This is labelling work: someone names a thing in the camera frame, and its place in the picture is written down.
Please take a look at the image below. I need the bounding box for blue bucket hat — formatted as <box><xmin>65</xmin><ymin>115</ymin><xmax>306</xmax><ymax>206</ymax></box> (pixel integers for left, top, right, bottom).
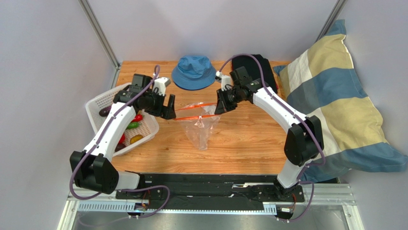
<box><xmin>171</xmin><ymin>55</ymin><xmax>216</xmax><ymax>91</ymax></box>

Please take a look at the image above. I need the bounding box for red chili pepper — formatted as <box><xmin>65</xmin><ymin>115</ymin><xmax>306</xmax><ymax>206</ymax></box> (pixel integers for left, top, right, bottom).
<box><xmin>131</xmin><ymin>114</ymin><xmax>144</xmax><ymax>123</ymax></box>

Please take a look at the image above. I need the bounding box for right aluminium corner post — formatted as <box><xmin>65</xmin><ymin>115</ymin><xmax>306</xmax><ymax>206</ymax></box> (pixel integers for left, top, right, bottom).
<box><xmin>316</xmin><ymin>0</ymin><xmax>348</xmax><ymax>41</ymax></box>

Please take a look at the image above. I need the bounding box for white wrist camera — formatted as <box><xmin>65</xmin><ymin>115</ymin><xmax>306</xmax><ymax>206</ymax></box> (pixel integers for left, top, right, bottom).
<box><xmin>215</xmin><ymin>71</ymin><xmax>233</xmax><ymax>91</ymax></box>
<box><xmin>152</xmin><ymin>77</ymin><xmax>171</xmax><ymax>96</ymax></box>

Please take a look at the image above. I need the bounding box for yellow brown passion fruit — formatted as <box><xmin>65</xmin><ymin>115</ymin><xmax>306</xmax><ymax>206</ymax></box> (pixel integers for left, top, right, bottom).
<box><xmin>129</xmin><ymin>134</ymin><xmax>143</xmax><ymax>145</ymax></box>

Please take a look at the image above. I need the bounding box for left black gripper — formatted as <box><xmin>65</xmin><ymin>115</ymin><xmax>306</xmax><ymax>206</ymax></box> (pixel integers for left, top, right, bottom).
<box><xmin>142</xmin><ymin>89</ymin><xmax>175</xmax><ymax>120</ymax></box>

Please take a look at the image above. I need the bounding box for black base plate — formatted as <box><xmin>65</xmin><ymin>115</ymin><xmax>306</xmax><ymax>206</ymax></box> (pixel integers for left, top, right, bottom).
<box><xmin>115</xmin><ymin>173</ymin><xmax>305</xmax><ymax>211</ymax></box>

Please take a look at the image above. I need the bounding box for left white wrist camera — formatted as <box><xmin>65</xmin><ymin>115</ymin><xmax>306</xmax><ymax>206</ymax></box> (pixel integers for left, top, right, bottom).
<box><xmin>152</xmin><ymin>77</ymin><xmax>171</xmax><ymax>96</ymax></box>

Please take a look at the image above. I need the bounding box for red tomato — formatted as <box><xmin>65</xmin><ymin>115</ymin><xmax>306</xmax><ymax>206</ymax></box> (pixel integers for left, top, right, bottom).
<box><xmin>118</xmin><ymin>134</ymin><xmax>125</xmax><ymax>144</ymax></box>

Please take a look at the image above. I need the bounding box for purple eggplant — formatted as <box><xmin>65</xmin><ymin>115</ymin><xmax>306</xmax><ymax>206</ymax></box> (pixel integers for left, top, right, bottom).
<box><xmin>99</xmin><ymin>106</ymin><xmax>111</xmax><ymax>117</ymax></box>

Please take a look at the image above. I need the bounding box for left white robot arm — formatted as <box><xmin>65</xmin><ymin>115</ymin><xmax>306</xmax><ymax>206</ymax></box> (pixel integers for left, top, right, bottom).
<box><xmin>69</xmin><ymin>73</ymin><xmax>176</xmax><ymax>195</ymax></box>

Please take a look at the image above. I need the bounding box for aluminium corner post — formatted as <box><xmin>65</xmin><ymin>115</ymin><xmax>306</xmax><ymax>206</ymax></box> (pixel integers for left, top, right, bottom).
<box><xmin>316</xmin><ymin>0</ymin><xmax>348</xmax><ymax>41</ymax></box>
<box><xmin>78</xmin><ymin>0</ymin><xmax>121</xmax><ymax>88</ymax></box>

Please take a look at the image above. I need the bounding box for black folded cloth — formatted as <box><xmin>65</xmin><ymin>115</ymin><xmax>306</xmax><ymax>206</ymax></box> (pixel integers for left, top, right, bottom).
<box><xmin>231</xmin><ymin>54</ymin><xmax>278</xmax><ymax>93</ymax></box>

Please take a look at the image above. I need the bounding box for green chili pepper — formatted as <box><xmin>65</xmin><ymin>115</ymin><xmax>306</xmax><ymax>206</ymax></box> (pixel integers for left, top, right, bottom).
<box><xmin>126</xmin><ymin>122</ymin><xmax>140</xmax><ymax>130</ymax></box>

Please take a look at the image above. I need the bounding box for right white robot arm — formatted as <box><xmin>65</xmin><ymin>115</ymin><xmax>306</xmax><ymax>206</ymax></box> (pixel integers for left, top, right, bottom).
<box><xmin>215</xmin><ymin>67</ymin><xmax>324</xmax><ymax>189</ymax></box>

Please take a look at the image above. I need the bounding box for left aluminium corner post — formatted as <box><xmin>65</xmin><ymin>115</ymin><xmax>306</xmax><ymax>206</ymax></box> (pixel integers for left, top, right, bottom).
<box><xmin>78</xmin><ymin>0</ymin><xmax>121</xmax><ymax>88</ymax></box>

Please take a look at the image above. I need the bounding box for blue yellow checked pillow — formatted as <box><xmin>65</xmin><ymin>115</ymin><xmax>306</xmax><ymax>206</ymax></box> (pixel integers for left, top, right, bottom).
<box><xmin>274</xmin><ymin>20</ymin><xmax>408</xmax><ymax>182</ymax></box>

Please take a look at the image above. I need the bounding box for clear orange-zip bag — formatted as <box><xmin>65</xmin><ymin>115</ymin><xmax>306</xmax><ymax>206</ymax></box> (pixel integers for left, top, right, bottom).
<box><xmin>175</xmin><ymin>102</ymin><xmax>221</xmax><ymax>150</ymax></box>

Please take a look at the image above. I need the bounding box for aluminium frame rail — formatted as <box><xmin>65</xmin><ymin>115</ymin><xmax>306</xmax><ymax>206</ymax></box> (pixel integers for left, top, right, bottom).
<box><xmin>58</xmin><ymin>183</ymin><xmax>363</xmax><ymax>230</ymax></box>

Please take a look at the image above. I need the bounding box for white plastic basket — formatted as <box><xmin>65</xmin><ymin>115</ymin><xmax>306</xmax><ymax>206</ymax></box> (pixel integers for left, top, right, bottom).
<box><xmin>85</xmin><ymin>82</ymin><xmax>159</xmax><ymax>157</ymax></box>

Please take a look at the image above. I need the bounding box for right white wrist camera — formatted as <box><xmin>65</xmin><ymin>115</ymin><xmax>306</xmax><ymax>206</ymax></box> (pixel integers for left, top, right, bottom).
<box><xmin>215</xmin><ymin>71</ymin><xmax>233</xmax><ymax>91</ymax></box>

